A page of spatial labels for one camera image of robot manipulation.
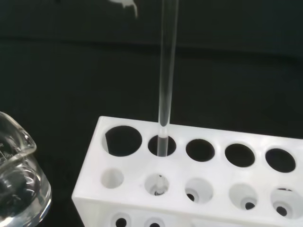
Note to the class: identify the white test tube rack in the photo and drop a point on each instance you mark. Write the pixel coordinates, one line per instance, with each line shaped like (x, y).
(132, 170)

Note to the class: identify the black cloth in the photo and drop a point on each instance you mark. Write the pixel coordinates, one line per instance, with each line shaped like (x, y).
(225, 71)

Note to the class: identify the clear glass beaker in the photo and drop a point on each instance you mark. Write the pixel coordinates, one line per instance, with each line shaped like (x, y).
(21, 179)

